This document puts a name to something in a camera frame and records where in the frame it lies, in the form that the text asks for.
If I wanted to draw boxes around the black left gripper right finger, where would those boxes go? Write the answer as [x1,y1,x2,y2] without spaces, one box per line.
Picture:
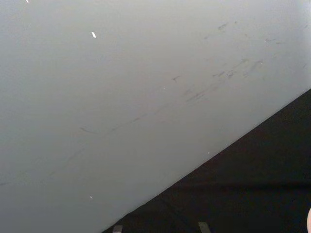
[197,221,211,233]

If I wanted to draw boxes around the black table cloth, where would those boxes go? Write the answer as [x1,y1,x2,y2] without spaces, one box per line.
[101,88,311,233]

